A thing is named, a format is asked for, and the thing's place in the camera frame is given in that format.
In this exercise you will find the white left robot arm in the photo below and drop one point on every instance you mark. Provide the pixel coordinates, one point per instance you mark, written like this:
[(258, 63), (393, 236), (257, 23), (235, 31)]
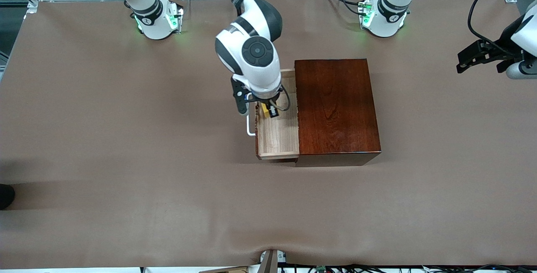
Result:
[(388, 23)]

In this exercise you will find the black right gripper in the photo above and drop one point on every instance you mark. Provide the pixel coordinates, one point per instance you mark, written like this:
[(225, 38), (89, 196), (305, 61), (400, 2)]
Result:
[(272, 110)]

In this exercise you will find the brown cardboard piece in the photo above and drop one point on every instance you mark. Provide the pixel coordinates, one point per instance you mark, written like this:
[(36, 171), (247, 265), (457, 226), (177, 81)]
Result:
[(226, 270)]

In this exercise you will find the black round object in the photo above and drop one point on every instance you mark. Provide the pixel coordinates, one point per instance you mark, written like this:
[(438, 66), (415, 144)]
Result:
[(5, 196)]

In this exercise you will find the dark brown wooden cabinet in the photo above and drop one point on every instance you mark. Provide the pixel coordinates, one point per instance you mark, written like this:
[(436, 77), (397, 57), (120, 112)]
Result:
[(335, 109)]

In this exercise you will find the brown table cover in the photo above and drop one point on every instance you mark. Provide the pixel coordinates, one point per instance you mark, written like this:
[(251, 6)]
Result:
[(168, 159)]

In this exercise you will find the yellow wooden block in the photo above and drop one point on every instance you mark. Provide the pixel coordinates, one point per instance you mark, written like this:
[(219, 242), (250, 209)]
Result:
[(265, 113)]

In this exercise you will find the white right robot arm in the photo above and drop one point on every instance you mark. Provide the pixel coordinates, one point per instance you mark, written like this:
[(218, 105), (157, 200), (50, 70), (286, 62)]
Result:
[(256, 55)]

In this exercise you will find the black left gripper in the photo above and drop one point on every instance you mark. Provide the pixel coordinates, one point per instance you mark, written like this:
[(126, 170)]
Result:
[(497, 52)]

